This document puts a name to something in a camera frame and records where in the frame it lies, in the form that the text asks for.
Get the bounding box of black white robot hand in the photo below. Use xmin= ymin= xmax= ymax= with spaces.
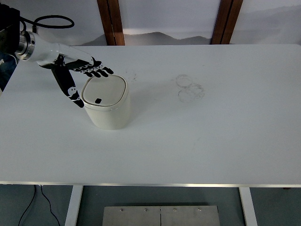
xmin=38 ymin=43 xmax=113 ymax=108

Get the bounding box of cream lidded trash can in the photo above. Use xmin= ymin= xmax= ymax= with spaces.
xmin=81 ymin=74 xmax=131 ymax=130

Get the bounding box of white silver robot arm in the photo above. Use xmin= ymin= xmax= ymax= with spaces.
xmin=0 ymin=4 xmax=64 ymax=69

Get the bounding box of left white table leg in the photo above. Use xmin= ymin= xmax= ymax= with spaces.
xmin=64 ymin=186 xmax=83 ymax=226

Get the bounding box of white table leg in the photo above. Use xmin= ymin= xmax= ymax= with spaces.
xmin=64 ymin=186 xmax=83 ymax=226
xmin=239 ymin=187 xmax=258 ymax=226

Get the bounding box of right white table leg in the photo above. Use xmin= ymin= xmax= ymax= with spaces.
xmin=239 ymin=187 xmax=258 ymax=226

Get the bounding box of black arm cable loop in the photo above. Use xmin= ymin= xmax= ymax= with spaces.
xmin=18 ymin=15 xmax=75 ymax=33

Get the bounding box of left brown wooden post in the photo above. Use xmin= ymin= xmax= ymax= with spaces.
xmin=97 ymin=0 xmax=125 ymax=46

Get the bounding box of brown wooden post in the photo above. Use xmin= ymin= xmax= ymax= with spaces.
xmin=210 ymin=0 xmax=243 ymax=45
xmin=97 ymin=0 xmax=125 ymax=46

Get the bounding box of black floor cable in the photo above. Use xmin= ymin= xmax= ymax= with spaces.
xmin=18 ymin=185 xmax=61 ymax=226

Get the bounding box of right brown wooden post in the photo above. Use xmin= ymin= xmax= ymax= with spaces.
xmin=210 ymin=0 xmax=243 ymax=45

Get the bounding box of grey metal base plate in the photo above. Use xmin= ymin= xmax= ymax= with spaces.
xmin=103 ymin=205 xmax=220 ymax=226

